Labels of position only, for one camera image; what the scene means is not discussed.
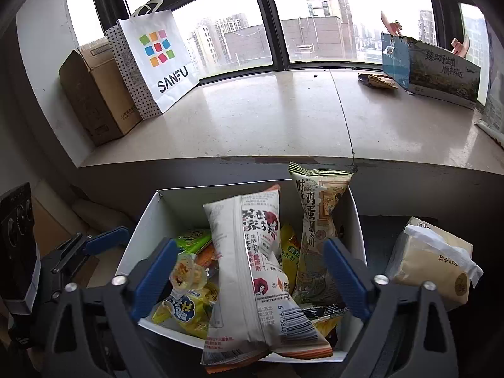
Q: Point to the white cardboard snack box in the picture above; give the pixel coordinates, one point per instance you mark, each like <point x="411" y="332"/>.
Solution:
<point x="173" y="211"/>

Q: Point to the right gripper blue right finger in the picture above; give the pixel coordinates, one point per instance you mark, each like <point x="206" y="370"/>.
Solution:
<point x="351" y="277"/>

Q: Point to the blue printed tissue box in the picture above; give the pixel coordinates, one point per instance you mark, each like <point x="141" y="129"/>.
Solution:
<point x="428" y="70"/>

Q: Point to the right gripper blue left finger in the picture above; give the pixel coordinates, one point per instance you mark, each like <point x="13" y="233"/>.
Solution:
<point x="149" y="278"/>

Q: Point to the flat wrapper on sill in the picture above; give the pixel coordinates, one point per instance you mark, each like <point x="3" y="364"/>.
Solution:
<point x="377" y="81"/>

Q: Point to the white red-print snack bag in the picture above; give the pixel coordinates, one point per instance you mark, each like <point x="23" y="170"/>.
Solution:
<point x="254" y="314"/>

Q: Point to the brown cardboard box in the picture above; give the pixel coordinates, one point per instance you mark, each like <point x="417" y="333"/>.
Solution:
<point x="96" y="90"/>

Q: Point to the white Sanfu shopping bag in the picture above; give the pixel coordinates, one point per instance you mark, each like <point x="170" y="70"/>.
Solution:
<point x="152" y="59"/>

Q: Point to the yellow blue candy bag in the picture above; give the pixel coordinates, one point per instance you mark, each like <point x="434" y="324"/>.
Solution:
<point x="191" y="310"/>

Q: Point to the small green snack packet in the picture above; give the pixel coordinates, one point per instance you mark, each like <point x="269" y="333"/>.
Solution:
<point x="193" y="241"/>

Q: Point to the beige tissue pack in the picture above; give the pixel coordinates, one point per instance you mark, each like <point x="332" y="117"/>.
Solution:
<point x="426" y="253"/>

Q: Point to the beige tall biscuit bag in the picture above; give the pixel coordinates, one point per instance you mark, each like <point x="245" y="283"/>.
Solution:
<point x="319" y="236"/>

